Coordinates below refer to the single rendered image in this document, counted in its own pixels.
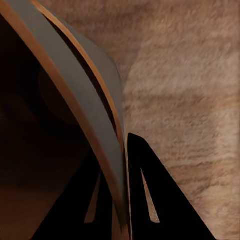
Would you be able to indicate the trash can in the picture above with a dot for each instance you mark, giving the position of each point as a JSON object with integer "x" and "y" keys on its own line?
{"x": 60, "y": 97}

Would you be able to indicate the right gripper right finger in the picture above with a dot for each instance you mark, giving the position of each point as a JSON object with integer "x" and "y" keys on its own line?
{"x": 178, "y": 219}

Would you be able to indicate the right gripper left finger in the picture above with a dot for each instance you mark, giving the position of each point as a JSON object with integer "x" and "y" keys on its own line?
{"x": 65, "y": 220}

